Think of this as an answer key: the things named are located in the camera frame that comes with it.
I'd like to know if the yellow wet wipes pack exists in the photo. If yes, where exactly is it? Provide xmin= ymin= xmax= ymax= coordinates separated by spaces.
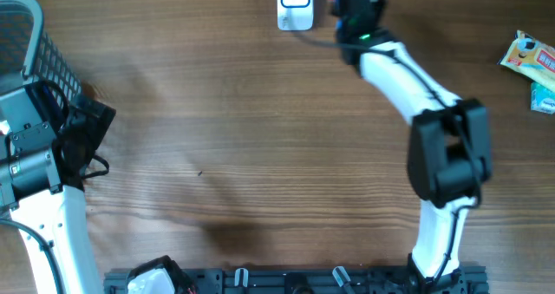
xmin=499 ymin=30 xmax=555 ymax=92

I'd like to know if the green tissue pack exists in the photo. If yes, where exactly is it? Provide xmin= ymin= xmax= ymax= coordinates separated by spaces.
xmin=531 ymin=82 xmax=555 ymax=114

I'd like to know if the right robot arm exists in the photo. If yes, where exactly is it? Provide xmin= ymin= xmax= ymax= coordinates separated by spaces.
xmin=331 ymin=0 xmax=493 ymax=293

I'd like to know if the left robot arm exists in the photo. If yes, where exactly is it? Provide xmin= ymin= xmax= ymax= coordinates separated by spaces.
xmin=1 ymin=81 xmax=115 ymax=293

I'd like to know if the white barcode scanner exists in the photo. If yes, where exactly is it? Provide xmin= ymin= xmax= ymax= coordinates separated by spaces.
xmin=277 ymin=0 xmax=314 ymax=31

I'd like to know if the grey plastic basket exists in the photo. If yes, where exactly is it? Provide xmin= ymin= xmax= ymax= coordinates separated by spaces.
xmin=1 ymin=0 xmax=82 ymax=100

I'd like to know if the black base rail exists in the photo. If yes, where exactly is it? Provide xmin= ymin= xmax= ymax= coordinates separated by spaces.
xmin=103 ymin=266 xmax=490 ymax=294

